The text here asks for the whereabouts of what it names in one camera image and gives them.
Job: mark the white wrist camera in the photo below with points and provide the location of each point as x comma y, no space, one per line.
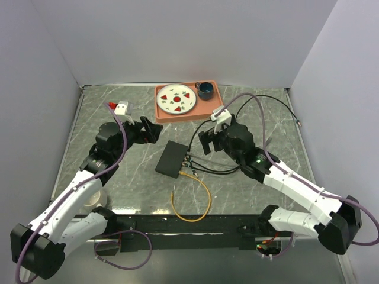
225,117
123,110

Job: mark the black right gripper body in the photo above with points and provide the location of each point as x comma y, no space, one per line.
221,143

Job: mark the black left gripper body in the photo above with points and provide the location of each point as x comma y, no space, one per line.
134,135

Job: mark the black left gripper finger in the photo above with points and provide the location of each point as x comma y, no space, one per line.
145,121
153,132

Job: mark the white paper cup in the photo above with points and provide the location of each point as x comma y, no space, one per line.
99,198

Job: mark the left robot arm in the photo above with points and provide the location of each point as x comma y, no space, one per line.
42,246

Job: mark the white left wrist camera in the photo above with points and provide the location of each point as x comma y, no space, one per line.
123,110

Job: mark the white watermelon pattern plate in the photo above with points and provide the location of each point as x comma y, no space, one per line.
176,99

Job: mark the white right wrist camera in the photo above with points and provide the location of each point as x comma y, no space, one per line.
225,117

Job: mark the salmon pink tray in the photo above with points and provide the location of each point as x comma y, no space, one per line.
202,110

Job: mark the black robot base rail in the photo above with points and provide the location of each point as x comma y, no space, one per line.
169,232

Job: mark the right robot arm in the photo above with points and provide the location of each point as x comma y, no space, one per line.
332,219

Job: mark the black network switch box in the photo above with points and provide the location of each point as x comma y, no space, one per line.
171,160

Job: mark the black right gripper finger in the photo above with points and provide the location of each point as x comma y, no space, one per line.
206,145
206,137

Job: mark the dark blue mug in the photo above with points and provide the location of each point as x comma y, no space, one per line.
205,90

